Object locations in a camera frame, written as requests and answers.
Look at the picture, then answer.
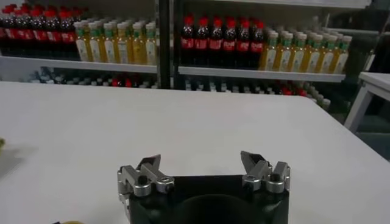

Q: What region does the beverage shelf unit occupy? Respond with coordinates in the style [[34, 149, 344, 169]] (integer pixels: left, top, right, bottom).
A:
[[0, 0, 171, 89], [158, 0, 390, 113]]

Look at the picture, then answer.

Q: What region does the empty white side table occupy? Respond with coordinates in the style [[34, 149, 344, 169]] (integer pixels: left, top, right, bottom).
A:
[[344, 71, 390, 135]]

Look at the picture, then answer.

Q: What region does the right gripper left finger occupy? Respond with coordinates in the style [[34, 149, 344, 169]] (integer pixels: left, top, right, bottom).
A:
[[117, 154, 175, 203]]

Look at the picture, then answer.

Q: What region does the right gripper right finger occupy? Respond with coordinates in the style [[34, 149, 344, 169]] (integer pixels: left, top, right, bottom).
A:
[[240, 151, 290, 194]]

